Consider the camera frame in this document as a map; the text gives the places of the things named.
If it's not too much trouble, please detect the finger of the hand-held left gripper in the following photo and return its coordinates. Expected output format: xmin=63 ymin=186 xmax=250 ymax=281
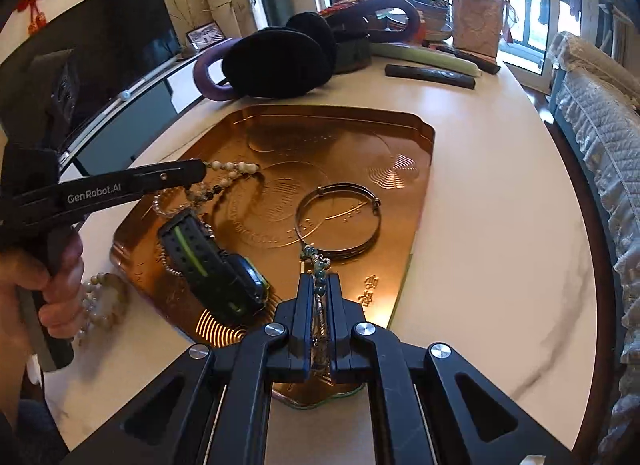
xmin=131 ymin=172 xmax=207 ymax=196
xmin=117 ymin=158 xmax=209 ymax=178

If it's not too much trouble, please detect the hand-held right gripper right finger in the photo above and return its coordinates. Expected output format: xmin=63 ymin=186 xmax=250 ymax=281
xmin=327 ymin=277 xmax=572 ymax=465

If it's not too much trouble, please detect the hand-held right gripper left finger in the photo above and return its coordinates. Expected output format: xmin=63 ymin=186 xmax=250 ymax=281
xmin=65 ymin=274 xmax=317 ymax=465

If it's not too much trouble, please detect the green bead bracelet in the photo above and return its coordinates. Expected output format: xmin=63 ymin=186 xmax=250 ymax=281
xmin=299 ymin=243 xmax=334 ymax=311

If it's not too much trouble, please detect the beige bead bracelet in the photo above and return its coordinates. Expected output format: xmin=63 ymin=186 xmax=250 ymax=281
xmin=184 ymin=159 xmax=261 ymax=206

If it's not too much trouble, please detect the black watch green stripe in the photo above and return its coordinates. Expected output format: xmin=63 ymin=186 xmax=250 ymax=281
xmin=157 ymin=209 xmax=271 ymax=319

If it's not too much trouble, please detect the silver metal bangle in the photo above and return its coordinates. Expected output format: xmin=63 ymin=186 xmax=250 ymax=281
xmin=294 ymin=183 xmax=384 ymax=261

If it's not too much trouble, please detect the gold metal tray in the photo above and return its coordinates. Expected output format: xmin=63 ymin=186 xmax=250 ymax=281
xmin=108 ymin=105 xmax=436 ymax=409

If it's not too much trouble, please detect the person's left forearm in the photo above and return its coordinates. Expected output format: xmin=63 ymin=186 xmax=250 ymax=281
xmin=0 ymin=369 xmax=67 ymax=465

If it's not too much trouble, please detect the person's left hand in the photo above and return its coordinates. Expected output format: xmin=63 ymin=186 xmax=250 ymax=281
xmin=0 ymin=232 xmax=86 ymax=371

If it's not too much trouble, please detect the white grey television cabinet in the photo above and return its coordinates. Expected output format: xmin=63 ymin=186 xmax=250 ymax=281
xmin=59 ymin=52 xmax=222 ymax=182

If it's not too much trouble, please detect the white stick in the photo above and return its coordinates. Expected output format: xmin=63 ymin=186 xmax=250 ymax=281
xmin=117 ymin=76 xmax=152 ymax=102

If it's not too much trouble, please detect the black flat television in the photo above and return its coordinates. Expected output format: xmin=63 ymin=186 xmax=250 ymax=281
xmin=0 ymin=0 xmax=182 ymax=158

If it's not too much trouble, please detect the black earmuffs purple band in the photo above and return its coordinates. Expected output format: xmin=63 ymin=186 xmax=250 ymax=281
xmin=192 ymin=0 xmax=422 ymax=101

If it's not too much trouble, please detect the dark tin box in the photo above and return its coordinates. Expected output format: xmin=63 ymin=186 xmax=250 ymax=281
xmin=332 ymin=29 xmax=372 ymax=74

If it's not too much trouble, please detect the woven hand fan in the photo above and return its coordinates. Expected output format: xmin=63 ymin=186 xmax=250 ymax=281
xmin=320 ymin=0 xmax=402 ymax=16

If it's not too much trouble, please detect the dark brown long case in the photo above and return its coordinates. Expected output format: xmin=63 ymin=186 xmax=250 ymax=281
xmin=384 ymin=63 xmax=476 ymax=91

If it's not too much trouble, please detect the light green long stick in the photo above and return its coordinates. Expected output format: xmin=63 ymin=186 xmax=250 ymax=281
xmin=369 ymin=42 xmax=484 ymax=78

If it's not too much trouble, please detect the dark remote control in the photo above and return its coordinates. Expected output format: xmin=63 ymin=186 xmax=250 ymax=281
xmin=434 ymin=44 xmax=502 ymax=75

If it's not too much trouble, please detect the brown ceramic bowl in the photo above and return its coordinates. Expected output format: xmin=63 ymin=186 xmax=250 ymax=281
xmin=407 ymin=0 xmax=454 ymax=42

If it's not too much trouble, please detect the pink gift bag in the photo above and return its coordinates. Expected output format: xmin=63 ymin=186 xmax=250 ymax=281
xmin=451 ymin=0 xmax=507 ymax=59

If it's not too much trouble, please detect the large pale bead bracelet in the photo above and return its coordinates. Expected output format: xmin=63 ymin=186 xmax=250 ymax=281
xmin=79 ymin=271 xmax=132 ymax=342

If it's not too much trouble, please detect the small photo frame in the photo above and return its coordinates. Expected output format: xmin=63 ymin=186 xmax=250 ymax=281
xmin=185 ymin=22 xmax=224 ymax=52

